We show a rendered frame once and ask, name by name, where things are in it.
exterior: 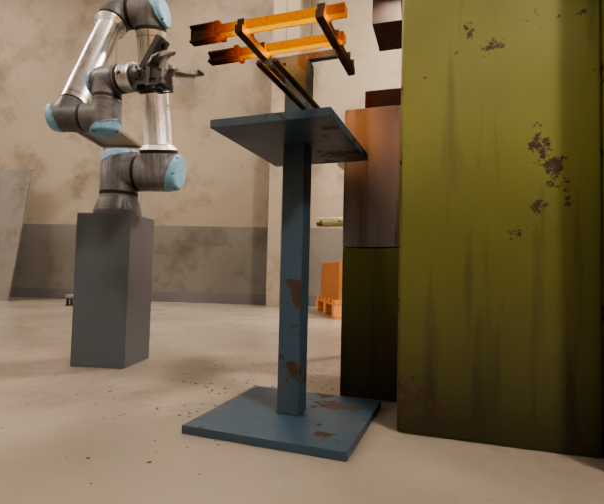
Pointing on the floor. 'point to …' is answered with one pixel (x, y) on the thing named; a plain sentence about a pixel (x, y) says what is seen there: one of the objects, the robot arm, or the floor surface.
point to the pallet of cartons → (330, 290)
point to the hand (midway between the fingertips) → (191, 61)
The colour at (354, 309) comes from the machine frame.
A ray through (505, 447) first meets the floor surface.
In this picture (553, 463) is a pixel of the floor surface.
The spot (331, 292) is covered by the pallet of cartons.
